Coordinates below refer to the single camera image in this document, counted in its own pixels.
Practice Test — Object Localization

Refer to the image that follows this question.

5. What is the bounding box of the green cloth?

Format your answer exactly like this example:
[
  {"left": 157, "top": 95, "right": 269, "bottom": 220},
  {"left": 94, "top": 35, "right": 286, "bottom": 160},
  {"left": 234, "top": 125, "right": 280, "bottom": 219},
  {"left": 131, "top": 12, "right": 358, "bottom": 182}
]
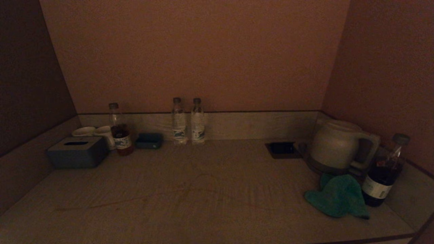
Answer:
[{"left": 304, "top": 174, "right": 371, "bottom": 220}]

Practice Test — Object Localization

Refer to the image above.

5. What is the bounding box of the black socket panel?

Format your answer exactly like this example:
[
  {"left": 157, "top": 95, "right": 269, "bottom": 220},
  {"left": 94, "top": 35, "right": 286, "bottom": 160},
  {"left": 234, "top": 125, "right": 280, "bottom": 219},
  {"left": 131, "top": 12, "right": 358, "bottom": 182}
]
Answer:
[{"left": 265, "top": 142, "right": 302, "bottom": 159}]

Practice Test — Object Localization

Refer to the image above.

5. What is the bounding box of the clear water bottle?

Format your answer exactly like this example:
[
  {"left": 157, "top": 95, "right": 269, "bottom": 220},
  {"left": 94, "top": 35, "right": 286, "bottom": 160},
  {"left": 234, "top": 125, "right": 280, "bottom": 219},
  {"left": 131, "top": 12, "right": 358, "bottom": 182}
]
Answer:
[
  {"left": 171, "top": 97, "right": 187, "bottom": 145},
  {"left": 191, "top": 98, "right": 206, "bottom": 145}
]

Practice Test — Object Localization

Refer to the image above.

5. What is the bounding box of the small teal tray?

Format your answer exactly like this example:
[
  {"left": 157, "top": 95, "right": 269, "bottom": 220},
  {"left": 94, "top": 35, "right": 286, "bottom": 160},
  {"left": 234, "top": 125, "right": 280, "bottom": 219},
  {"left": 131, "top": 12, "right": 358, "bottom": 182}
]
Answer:
[{"left": 136, "top": 133, "right": 163, "bottom": 149}]

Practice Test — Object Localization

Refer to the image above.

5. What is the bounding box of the amber tea bottle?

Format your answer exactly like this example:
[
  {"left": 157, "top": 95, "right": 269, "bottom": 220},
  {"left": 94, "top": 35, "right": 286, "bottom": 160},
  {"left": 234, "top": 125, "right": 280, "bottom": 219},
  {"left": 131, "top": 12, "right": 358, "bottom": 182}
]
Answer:
[{"left": 108, "top": 103, "right": 134, "bottom": 156}]

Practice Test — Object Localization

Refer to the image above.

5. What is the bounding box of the kettle base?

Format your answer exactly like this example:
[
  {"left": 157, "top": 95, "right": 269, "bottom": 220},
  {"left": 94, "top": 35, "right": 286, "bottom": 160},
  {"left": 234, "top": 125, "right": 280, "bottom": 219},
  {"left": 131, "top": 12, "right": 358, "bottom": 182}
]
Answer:
[{"left": 303, "top": 149, "right": 365, "bottom": 177}]

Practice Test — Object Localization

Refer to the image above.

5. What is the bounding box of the white electric kettle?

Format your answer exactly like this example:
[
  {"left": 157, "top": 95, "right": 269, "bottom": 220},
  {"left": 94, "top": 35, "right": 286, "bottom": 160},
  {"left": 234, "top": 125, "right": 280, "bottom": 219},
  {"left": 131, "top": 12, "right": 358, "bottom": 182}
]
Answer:
[{"left": 309, "top": 119, "right": 380, "bottom": 170}]

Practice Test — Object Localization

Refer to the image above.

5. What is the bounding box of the white cup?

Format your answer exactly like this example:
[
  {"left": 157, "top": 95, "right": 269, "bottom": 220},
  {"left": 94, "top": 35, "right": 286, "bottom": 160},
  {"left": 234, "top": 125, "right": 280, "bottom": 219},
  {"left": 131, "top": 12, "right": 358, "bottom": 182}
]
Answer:
[{"left": 72, "top": 126, "right": 96, "bottom": 137}]

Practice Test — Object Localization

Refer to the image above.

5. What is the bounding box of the blue-grey tissue box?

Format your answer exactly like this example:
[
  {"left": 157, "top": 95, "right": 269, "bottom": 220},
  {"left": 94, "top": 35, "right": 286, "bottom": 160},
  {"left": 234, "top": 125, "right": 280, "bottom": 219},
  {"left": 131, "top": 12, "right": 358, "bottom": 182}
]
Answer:
[{"left": 46, "top": 136, "right": 109, "bottom": 169}]

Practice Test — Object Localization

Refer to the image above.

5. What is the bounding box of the dark drink bottle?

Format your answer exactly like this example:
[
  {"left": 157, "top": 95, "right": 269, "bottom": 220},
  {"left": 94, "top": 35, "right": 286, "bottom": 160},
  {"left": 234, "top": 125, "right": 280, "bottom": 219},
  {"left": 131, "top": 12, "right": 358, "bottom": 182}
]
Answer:
[{"left": 361, "top": 133, "right": 411, "bottom": 207}]

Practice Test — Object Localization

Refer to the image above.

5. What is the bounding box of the white mug with handle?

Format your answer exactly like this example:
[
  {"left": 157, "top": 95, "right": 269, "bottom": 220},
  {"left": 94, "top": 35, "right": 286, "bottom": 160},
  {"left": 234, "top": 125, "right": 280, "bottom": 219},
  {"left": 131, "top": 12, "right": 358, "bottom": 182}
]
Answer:
[{"left": 94, "top": 126, "right": 116, "bottom": 150}]

